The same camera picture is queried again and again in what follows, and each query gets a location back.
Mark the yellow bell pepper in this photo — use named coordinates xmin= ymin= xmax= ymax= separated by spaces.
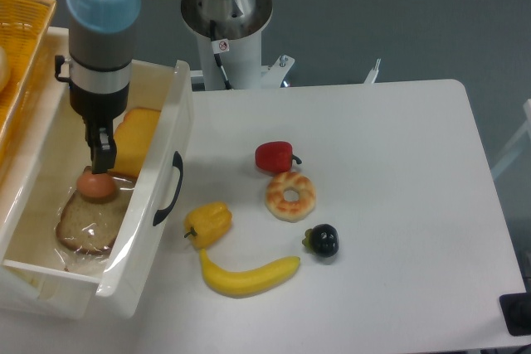
xmin=183 ymin=201 xmax=232 ymax=250

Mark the dark purple mangosteen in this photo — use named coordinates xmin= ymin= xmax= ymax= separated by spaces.
xmin=302 ymin=224 xmax=339 ymax=258

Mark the red bell pepper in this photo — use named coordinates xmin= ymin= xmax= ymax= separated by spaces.
xmin=255 ymin=141 xmax=302 ymax=174

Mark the black drawer handle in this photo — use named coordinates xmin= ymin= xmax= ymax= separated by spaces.
xmin=153 ymin=151 xmax=184 ymax=226

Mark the yellow woven basket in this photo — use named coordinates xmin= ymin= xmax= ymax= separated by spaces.
xmin=1 ymin=0 xmax=56 ymax=158

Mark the orange cheese slice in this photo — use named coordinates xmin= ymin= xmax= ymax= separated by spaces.
xmin=111 ymin=108 xmax=161 ymax=178

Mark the white drawer cabinet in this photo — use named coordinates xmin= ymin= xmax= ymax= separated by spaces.
xmin=0 ymin=26 xmax=100 ymax=321

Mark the glazed bagel ring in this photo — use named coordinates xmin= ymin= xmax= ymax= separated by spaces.
xmin=265 ymin=170 xmax=317 ymax=223

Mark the white open upper drawer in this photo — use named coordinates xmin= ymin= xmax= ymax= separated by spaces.
xmin=0 ymin=49 xmax=195 ymax=320

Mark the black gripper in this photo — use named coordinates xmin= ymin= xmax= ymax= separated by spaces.
xmin=69 ymin=82 xmax=129 ymax=174

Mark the black device at table edge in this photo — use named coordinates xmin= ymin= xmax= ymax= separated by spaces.
xmin=499 ymin=293 xmax=530 ymax=337

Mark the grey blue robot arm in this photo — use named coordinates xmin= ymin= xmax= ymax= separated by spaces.
xmin=56 ymin=0 xmax=142 ymax=174

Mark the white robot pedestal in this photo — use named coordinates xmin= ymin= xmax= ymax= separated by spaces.
xmin=181 ymin=0 xmax=273 ymax=90

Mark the yellow banana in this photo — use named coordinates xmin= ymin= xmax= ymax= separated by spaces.
xmin=198 ymin=249 xmax=300 ymax=298

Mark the wrapped brown bread slice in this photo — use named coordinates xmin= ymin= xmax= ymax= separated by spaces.
xmin=55 ymin=173 xmax=136 ymax=255

